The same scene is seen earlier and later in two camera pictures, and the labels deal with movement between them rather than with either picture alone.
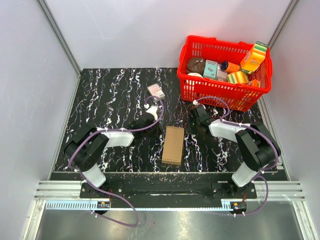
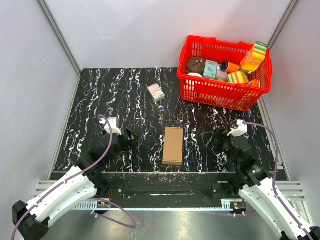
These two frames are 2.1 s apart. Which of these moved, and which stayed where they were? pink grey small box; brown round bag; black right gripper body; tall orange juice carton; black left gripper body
Moved: black left gripper body; black right gripper body
Stayed: tall orange juice carton; brown round bag; pink grey small box
